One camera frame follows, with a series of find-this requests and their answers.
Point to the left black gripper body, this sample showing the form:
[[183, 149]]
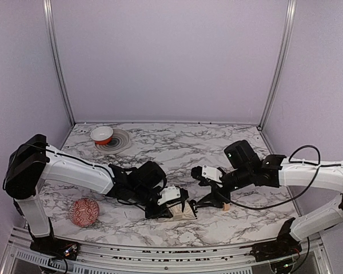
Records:
[[159, 209]]

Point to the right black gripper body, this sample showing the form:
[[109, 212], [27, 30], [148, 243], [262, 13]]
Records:
[[215, 188]]

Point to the beige folding umbrella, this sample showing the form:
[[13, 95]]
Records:
[[179, 211]]

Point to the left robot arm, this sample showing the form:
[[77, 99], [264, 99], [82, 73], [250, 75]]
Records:
[[36, 161]]

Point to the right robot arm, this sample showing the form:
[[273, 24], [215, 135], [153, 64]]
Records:
[[276, 171]]

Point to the grey ringed silicone mat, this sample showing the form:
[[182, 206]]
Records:
[[120, 142]]

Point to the orange white bowl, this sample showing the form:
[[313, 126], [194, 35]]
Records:
[[102, 135]]

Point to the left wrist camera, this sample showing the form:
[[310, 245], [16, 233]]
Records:
[[172, 193]]

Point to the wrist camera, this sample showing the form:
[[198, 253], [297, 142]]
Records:
[[207, 176], [172, 193]]

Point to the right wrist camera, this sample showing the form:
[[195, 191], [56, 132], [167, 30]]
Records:
[[207, 176]]

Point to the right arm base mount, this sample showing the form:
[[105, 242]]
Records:
[[273, 250]]

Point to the front aluminium rail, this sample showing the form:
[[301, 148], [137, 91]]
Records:
[[111, 258]]

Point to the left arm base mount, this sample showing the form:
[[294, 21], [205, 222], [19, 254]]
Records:
[[57, 247]]

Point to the right aluminium frame post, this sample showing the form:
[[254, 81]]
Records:
[[282, 55]]

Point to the aluminium frame post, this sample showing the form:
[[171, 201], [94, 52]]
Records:
[[282, 55], [50, 25]]

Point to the left aluminium frame post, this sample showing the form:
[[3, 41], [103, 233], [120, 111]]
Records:
[[50, 25]]

